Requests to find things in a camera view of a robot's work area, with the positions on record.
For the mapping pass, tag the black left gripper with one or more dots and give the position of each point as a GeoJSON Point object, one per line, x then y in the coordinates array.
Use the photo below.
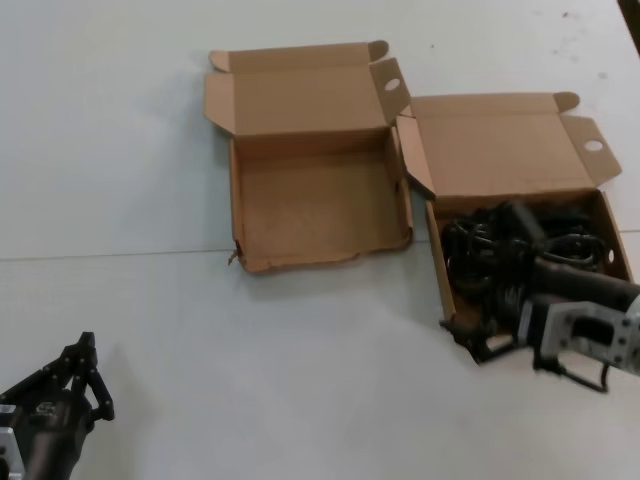
{"type": "Point", "coordinates": [50, 430]}

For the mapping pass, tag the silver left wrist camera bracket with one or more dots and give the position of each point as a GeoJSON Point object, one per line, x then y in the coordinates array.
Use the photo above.
{"type": "Point", "coordinates": [9, 450]}

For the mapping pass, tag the empty brown cardboard box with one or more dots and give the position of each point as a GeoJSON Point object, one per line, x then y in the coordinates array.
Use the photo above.
{"type": "Point", "coordinates": [320, 210]}

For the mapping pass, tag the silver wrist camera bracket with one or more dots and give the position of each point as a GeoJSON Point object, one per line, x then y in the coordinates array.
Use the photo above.
{"type": "Point", "coordinates": [560, 325]}
{"type": "Point", "coordinates": [9, 450]}

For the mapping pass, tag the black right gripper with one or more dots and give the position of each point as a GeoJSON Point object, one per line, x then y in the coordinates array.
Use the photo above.
{"type": "Point", "coordinates": [575, 282]}

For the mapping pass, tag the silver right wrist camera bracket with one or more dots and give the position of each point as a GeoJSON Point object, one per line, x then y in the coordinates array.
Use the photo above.
{"type": "Point", "coordinates": [560, 325]}

